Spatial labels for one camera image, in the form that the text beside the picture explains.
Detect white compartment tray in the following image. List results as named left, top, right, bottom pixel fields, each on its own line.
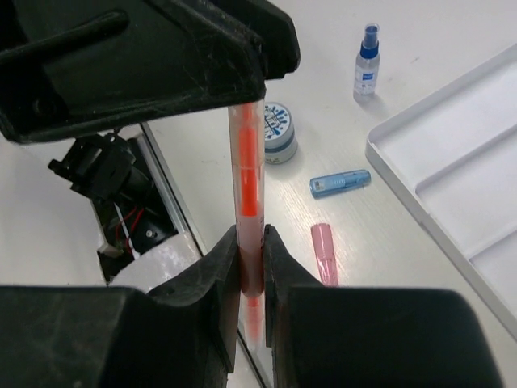
left=365, top=47, right=516, bottom=334

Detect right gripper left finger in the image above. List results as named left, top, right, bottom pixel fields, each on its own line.
left=149, top=226, right=241, bottom=370

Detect small blue bottle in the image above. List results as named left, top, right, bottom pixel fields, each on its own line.
left=353, top=23, right=380, bottom=102

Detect left blue ink jar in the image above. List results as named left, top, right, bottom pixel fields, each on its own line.
left=264, top=102, right=298, bottom=165

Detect orange highlighter pen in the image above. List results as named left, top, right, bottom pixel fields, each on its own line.
left=229, top=100, right=265, bottom=351

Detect pink highlighter cap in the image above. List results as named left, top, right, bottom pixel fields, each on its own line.
left=311, top=223, right=338, bottom=287

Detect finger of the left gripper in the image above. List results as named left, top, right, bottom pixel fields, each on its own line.
left=217, top=0, right=301, bottom=80
left=1, top=1, right=265, bottom=144

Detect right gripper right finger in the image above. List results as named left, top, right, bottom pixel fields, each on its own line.
left=263, top=224, right=323, bottom=348

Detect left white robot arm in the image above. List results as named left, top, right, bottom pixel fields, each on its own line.
left=1, top=1, right=301, bottom=200

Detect blue highlighter marker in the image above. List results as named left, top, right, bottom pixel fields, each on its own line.
left=309, top=169, right=371, bottom=199

